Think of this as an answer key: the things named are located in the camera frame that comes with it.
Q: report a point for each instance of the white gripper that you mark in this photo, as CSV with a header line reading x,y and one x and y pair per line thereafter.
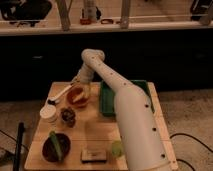
x,y
84,76

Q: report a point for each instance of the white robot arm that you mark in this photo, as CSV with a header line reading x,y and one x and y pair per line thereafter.
x,y
142,144

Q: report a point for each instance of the red bowl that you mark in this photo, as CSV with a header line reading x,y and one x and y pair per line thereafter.
x,y
76,91

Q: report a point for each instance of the dark brown bowl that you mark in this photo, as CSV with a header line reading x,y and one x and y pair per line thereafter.
x,y
49,152

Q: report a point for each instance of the green plastic tray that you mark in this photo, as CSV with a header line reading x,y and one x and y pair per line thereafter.
x,y
106,97

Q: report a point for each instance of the dark grape bunch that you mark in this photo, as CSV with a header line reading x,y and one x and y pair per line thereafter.
x,y
68,116

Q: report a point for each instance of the white stacked cups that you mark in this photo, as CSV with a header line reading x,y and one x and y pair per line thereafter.
x,y
48,114

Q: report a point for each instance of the white bottle on shelf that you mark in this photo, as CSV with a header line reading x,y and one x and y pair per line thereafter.
x,y
90,10

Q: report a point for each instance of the green cucumber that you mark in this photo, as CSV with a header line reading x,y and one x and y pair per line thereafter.
x,y
56,145

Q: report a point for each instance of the green plastic cup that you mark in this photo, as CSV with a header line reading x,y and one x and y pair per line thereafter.
x,y
117,149

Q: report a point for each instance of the small wooden block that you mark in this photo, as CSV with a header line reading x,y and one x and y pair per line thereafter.
x,y
93,155

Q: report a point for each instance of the black bag on shelf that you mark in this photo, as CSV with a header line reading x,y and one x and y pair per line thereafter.
x,y
29,10

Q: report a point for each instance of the black pole left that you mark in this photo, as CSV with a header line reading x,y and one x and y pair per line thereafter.
x,y
16,162

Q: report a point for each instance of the white handled dish brush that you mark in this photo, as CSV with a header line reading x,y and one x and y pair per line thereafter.
x,y
55,99

